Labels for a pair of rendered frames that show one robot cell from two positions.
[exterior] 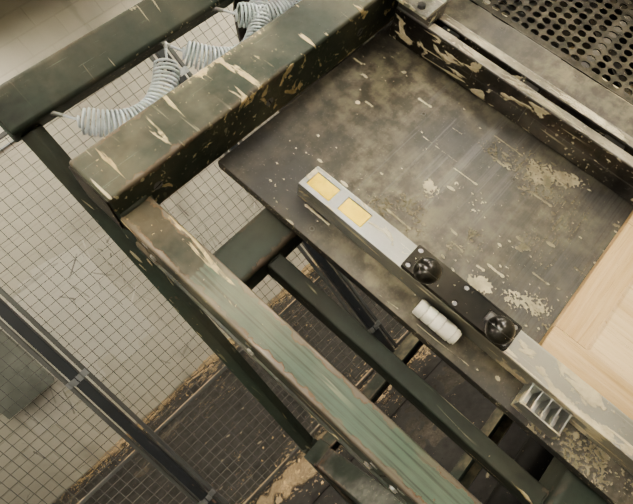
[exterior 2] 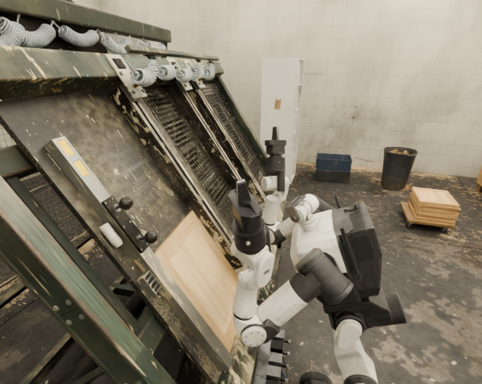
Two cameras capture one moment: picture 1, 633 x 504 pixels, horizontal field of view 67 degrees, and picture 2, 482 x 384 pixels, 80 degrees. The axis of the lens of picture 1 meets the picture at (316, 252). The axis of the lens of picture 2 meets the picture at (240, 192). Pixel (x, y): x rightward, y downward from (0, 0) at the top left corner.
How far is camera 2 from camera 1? 0.34 m
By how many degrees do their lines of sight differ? 52
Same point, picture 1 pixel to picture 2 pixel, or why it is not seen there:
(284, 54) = (63, 71)
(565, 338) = (162, 254)
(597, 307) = (174, 244)
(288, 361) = (30, 234)
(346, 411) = (62, 268)
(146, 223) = not seen: outside the picture
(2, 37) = not seen: outside the picture
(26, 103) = not seen: outside the picture
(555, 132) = (170, 171)
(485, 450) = (117, 305)
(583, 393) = (167, 276)
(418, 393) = (88, 273)
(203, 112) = (4, 70)
